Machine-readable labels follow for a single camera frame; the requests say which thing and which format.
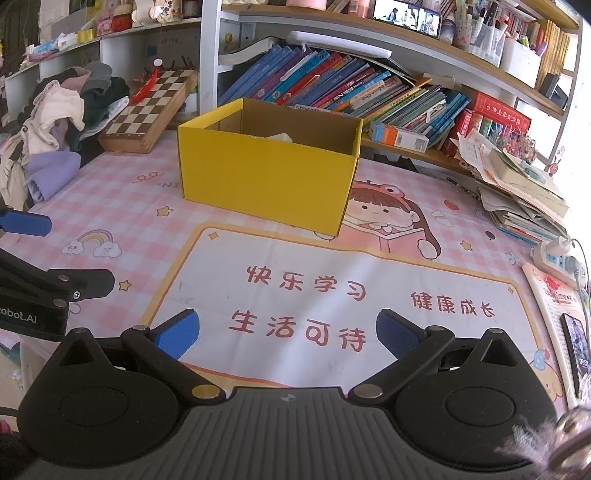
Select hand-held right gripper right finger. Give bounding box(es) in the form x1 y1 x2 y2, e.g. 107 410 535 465
347 308 536 403

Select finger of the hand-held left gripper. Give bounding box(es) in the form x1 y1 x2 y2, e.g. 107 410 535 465
0 249 116 304
0 210 52 237

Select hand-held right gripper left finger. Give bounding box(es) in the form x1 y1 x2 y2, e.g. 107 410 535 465
51 309 228 402

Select yellow cardboard box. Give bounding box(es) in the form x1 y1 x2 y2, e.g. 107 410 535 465
177 98 365 239

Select pink printed desktop mat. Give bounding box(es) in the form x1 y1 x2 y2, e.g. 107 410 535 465
0 148 591 462

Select pile of clothes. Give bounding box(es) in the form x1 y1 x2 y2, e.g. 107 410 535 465
0 61 131 214

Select red and white booklet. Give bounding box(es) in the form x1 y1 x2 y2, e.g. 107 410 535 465
522 261 591 408

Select grey fluffy charm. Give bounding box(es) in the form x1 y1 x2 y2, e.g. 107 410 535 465
496 406 591 480

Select wooden folding chessboard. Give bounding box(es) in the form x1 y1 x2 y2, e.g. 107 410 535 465
99 69 199 155

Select white power strip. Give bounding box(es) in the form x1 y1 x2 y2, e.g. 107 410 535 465
530 235 590 283

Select black smartphone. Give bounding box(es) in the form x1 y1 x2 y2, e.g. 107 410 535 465
560 312 591 398

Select red plastic toy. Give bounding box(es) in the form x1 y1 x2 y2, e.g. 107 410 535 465
130 58 164 105

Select stack of papers and booklets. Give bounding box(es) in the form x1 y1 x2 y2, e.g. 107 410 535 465
457 130 571 246

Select white and orange carton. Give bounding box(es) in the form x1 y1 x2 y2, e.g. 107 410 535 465
369 122 431 153

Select thick red book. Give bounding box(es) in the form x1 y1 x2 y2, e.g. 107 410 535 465
465 91 533 140

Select patterned white mug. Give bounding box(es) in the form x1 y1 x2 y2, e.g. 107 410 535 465
150 0 182 25

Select row of colourful books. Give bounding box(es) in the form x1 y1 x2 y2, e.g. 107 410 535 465
219 44 472 139

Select small black box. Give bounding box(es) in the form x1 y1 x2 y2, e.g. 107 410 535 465
537 71 570 110

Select white bar lamp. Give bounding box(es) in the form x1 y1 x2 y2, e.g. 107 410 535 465
288 31 394 59

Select white storage bin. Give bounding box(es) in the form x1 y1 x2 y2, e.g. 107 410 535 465
501 37 542 89

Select clear pen organizer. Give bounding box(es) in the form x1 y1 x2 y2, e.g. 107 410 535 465
454 0 507 66

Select small tablet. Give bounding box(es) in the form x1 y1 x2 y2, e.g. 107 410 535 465
372 0 444 38

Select row of tan books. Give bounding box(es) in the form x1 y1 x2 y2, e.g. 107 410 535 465
526 17 579 91

